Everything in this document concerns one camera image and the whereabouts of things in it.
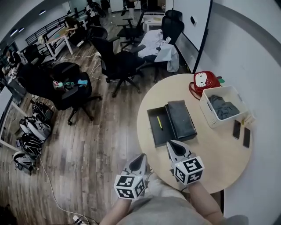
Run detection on person's grey shirt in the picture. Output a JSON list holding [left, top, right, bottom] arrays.
[[122, 195, 250, 225]]

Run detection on white power strip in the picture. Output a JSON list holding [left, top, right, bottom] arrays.
[[72, 215, 89, 225]]

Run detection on black box lid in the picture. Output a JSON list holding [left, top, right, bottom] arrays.
[[164, 99, 198, 142]]

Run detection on black mesh office chair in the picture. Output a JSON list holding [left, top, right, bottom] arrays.
[[140, 9, 185, 83]]

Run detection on white perforated plastic basket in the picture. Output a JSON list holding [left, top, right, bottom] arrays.
[[199, 85, 249, 129]]

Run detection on grey cloth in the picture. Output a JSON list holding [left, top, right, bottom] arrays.
[[208, 94, 240, 120]]

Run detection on white desk with wooden top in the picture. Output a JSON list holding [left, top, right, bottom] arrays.
[[44, 30, 75, 62]]

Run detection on person's light trousers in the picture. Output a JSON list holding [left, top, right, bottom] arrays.
[[146, 173, 190, 199]]

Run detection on red and white bag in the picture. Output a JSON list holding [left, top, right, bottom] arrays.
[[188, 70, 221, 100]]

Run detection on person's right forearm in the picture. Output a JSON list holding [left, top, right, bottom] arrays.
[[187, 183, 225, 221]]

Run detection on long white cable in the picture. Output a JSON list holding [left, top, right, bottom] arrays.
[[38, 157, 77, 218]]

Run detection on small white packet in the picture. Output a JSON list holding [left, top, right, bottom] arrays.
[[240, 112, 256, 126]]

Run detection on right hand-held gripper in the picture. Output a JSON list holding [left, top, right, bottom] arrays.
[[166, 140, 205, 186]]

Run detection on black white striped bag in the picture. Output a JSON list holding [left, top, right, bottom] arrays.
[[18, 132, 43, 157]]

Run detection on black metal railing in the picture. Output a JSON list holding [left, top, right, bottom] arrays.
[[25, 13, 77, 47]]

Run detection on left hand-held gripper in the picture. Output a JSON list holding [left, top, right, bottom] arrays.
[[113, 153, 148, 200]]

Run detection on black bag with white trim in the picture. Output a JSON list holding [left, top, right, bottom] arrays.
[[32, 101, 55, 120]]

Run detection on person's left forearm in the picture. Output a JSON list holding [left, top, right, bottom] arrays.
[[100, 197, 133, 225]]

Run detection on white cabinet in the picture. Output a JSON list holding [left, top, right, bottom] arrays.
[[143, 15, 167, 34]]

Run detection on black smartphone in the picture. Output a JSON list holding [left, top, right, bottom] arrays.
[[242, 127, 251, 149], [232, 119, 241, 140]]

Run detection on black box tray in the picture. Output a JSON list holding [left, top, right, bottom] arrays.
[[146, 105, 177, 148]]

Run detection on black cable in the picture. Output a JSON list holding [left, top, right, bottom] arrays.
[[81, 215, 101, 225]]

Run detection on pile of white clothes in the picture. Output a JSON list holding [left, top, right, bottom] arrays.
[[138, 29, 180, 72]]

